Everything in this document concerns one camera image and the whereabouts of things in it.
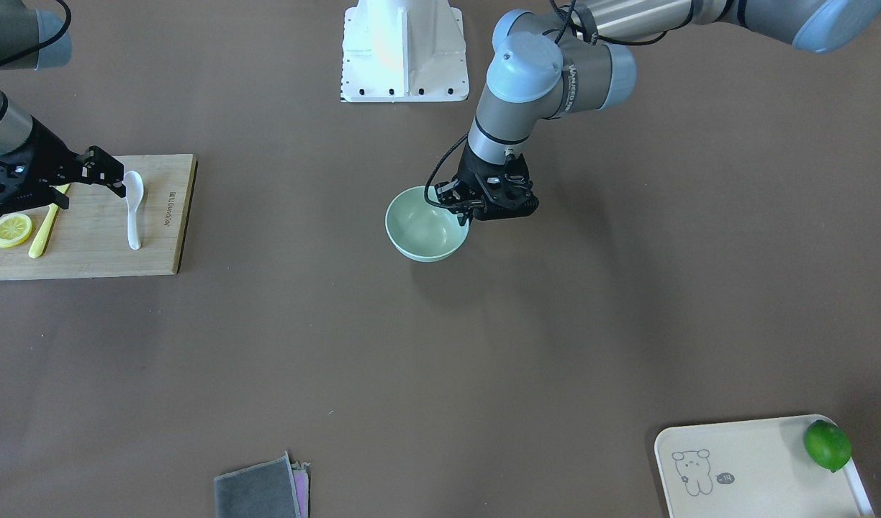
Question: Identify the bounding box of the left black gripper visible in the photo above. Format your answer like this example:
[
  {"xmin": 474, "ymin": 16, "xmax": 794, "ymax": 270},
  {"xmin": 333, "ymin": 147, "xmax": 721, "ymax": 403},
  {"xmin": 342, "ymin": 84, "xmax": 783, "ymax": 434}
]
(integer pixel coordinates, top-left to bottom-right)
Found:
[{"xmin": 434, "ymin": 146, "xmax": 540, "ymax": 225}]

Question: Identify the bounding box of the white plastic spoon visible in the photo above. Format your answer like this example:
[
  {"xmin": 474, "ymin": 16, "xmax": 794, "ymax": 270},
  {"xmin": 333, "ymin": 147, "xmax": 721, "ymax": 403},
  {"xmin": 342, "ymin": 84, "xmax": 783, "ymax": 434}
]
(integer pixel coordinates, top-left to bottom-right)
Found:
[{"xmin": 124, "ymin": 171, "xmax": 145, "ymax": 250}]

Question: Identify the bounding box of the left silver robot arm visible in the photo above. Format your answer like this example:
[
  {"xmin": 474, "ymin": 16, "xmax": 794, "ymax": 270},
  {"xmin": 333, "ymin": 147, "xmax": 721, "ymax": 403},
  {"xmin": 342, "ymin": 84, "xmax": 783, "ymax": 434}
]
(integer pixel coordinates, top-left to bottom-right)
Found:
[{"xmin": 423, "ymin": 1, "xmax": 881, "ymax": 225}]

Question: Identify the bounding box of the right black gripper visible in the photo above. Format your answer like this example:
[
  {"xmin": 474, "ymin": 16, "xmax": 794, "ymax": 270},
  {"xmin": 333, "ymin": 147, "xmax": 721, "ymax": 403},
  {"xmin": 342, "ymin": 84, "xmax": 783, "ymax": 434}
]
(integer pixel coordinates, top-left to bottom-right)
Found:
[{"xmin": 0, "ymin": 120, "xmax": 127, "ymax": 215}]

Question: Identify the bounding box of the lemon slice stacked top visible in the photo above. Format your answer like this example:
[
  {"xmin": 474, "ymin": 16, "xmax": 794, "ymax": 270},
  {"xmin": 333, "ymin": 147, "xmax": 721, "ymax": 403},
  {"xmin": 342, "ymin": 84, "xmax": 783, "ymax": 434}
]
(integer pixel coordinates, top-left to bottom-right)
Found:
[{"xmin": 0, "ymin": 213, "xmax": 35, "ymax": 249}]

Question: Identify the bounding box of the green lime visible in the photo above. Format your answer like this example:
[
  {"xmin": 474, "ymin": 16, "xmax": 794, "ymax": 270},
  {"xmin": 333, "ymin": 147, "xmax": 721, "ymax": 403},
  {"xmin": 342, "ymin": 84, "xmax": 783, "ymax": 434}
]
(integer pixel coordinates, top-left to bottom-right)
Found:
[{"xmin": 803, "ymin": 419, "xmax": 852, "ymax": 473}]

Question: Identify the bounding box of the yellow plastic knife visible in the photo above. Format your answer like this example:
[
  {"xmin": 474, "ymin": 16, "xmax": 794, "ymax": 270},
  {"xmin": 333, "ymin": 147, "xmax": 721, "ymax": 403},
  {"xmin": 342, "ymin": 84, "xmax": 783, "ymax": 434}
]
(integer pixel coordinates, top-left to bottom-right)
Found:
[{"xmin": 28, "ymin": 204, "xmax": 61, "ymax": 258}]

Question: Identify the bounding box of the grey folded cloth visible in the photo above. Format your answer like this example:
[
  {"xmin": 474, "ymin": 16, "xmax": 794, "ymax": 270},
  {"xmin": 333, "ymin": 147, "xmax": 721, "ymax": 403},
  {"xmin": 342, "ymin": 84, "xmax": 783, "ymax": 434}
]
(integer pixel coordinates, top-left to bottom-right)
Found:
[{"xmin": 214, "ymin": 453, "xmax": 311, "ymax": 517}]

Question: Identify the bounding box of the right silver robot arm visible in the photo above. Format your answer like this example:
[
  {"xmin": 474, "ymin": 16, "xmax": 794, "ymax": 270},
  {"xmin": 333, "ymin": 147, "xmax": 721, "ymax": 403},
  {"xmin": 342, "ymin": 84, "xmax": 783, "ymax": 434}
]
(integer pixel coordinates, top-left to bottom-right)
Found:
[{"xmin": 0, "ymin": 1, "xmax": 127, "ymax": 216}]

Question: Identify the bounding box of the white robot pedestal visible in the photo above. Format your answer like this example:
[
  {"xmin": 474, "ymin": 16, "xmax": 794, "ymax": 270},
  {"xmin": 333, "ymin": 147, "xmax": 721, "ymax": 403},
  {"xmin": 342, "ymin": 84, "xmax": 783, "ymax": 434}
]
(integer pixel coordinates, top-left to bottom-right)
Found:
[{"xmin": 340, "ymin": 1, "xmax": 470, "ymax": 103}]

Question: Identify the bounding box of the beige rabbit tray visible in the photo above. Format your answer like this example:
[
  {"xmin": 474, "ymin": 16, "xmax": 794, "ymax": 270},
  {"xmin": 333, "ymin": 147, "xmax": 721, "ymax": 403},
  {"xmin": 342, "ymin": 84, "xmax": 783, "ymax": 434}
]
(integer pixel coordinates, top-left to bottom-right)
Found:
[{"xmin": 654, "ymin": 415, "xmax": 875, "ymax": 517}]

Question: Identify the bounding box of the light green bowl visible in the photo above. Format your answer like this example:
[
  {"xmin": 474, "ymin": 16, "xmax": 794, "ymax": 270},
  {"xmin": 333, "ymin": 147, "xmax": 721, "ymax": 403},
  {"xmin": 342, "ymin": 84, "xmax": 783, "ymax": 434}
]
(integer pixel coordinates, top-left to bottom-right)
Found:
[{"xmin": 384, "ymin": 186, "xmax": 470, "ymax": 263}]

